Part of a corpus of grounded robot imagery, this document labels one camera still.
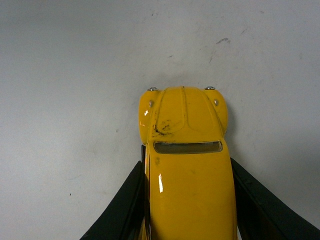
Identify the yellow beetle toy car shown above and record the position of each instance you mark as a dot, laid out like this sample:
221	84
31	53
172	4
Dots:
189	191

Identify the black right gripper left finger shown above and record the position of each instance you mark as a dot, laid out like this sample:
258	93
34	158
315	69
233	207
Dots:
123	217

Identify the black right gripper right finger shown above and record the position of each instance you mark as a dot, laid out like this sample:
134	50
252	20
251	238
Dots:
263	216

